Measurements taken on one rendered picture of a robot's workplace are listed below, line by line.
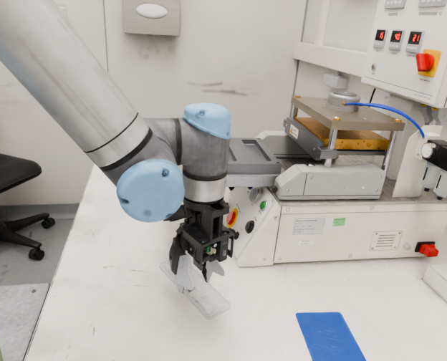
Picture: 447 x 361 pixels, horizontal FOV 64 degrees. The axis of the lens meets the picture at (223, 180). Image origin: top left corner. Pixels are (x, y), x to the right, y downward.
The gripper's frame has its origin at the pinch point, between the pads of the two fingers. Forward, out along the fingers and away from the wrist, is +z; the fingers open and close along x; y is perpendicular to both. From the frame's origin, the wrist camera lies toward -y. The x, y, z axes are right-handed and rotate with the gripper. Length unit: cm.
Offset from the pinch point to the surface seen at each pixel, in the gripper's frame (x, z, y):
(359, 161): 65, -12, -6
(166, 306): -4.4, 6.5, -2.6
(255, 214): 23.2, -4.7, -7.2
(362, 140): 44, -24, 4
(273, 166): 26.1, -17.4, -6.2
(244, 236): 20.4, 0.6, -7.3
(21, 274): -16, 82, -133
